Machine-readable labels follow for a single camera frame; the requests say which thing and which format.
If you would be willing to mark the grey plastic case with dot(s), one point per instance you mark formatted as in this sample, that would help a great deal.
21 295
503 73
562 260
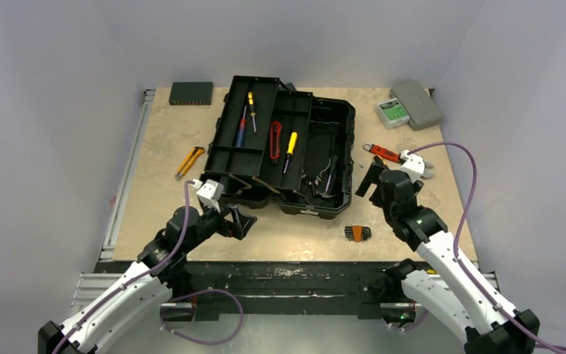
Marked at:
422 110

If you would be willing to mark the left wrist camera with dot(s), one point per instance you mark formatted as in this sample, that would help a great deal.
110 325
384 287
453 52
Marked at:
208 193

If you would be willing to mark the aluminium frame rail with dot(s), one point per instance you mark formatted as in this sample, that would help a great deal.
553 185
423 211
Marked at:
121 196

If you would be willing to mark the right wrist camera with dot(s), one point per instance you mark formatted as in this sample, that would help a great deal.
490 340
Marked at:
412 165

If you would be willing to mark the red black utility knife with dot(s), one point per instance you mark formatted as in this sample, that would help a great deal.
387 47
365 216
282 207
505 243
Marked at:
274 141

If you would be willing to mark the small claw hammer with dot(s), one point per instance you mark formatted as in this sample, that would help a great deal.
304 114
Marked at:
324 182

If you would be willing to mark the blue red screwdriver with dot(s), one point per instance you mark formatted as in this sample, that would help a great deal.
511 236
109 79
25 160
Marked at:
240 137

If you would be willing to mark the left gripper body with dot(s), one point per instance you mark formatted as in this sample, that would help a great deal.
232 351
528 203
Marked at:
231 228

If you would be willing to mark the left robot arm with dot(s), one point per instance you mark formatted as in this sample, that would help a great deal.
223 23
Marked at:
158 275

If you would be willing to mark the orange hex key set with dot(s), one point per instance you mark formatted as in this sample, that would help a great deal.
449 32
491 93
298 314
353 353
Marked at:
357 233

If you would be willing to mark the yellow handled screwdriver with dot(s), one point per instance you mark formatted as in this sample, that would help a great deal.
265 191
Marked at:
290 150

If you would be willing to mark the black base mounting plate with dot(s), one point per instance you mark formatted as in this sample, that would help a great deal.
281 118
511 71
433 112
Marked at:
356 289

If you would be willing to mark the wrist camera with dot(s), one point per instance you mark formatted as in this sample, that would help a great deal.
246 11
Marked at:
412 165
208 193

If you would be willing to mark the yellow utility knife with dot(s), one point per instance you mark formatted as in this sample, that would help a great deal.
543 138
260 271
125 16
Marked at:
188 162

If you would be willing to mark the black network switch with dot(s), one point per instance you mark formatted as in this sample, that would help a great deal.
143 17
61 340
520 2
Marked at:
191 93

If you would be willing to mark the black plastic toolbox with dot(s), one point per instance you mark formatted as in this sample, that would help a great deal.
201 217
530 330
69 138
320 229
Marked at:
325 127

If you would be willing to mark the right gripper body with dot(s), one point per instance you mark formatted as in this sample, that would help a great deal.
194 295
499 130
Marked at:
382 181

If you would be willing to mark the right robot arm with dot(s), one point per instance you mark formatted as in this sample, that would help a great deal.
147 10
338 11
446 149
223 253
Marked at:
475 312

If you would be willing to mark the yellow black screwdriver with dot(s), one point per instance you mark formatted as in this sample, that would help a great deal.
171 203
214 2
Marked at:
252 108

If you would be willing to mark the green white small box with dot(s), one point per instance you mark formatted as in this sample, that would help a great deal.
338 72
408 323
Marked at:
392 114

